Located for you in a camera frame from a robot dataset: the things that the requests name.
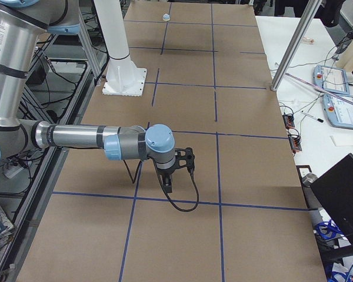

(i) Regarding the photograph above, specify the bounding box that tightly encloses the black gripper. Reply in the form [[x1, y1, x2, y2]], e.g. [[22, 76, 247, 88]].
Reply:
[[156, 166, 176, 193]]

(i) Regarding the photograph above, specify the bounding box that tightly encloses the blue and cream bell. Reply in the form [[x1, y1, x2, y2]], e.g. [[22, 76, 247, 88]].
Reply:
[[162, 14, 171, 22]]

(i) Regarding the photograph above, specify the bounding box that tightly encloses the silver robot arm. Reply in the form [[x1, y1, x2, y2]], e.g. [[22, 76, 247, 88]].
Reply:
[[0, 1, 177, 193]]

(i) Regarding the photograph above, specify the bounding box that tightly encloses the brown paper table cover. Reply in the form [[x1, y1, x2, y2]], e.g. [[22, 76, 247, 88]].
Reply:
[[16, 2, 328, 282]]

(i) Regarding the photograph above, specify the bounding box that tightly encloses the orange black connector box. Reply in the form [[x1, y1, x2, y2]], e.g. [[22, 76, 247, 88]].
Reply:
[[282, 113, 295, 129]]

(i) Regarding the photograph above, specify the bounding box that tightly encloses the silver metal cup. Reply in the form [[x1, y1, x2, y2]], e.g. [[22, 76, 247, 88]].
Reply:
[[302, 173, 318, 187]]

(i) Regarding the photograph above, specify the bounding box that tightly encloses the black marker pen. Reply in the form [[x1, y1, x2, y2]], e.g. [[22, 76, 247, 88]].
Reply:
[[301, 111, 324, 123]]

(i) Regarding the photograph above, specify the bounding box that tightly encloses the black laptop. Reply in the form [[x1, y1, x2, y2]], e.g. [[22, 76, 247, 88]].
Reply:
[[311, 153, 353, 244]]

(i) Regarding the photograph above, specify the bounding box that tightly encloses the teach pendant further out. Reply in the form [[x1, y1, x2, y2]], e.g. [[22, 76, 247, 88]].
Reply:
[[322, 94, 353, 129]]

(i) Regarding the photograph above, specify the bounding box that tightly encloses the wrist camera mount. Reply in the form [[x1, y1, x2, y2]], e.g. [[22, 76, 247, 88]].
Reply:
[[174, 147, 195, 174]]

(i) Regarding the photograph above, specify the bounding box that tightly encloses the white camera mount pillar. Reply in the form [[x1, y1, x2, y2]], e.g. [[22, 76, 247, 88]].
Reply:
[[94, 0, 147, 96]]

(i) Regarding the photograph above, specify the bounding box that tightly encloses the aluminium side frame rack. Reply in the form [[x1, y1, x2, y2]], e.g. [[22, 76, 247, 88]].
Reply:
[[0, 25, 104, 281]]

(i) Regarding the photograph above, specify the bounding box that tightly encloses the teach pendant near post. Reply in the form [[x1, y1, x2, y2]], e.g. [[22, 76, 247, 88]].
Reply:
[[313, 65, 350, 95]]

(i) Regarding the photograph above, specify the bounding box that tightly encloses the aluminium frame post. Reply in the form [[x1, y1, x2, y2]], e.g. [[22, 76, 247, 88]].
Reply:
[[270, 0, 321, 92]]

